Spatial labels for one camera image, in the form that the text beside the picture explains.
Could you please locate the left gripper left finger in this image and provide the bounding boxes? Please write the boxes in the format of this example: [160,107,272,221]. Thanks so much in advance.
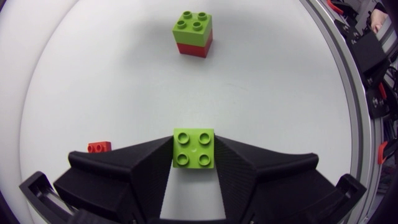
[53,135,174,224]

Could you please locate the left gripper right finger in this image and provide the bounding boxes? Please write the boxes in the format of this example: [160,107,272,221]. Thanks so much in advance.
[213,134,340,224]

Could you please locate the green toy brick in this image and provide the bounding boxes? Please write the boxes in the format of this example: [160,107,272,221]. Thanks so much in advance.
[172,11,213,48]
[172,128,215,170]

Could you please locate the red toy brick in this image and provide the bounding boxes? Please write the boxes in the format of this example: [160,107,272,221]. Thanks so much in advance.
[87,141,113,154]
[176,29,214,59]

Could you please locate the person's hand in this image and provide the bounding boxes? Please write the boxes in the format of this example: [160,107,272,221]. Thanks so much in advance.
[370,8,389,34]

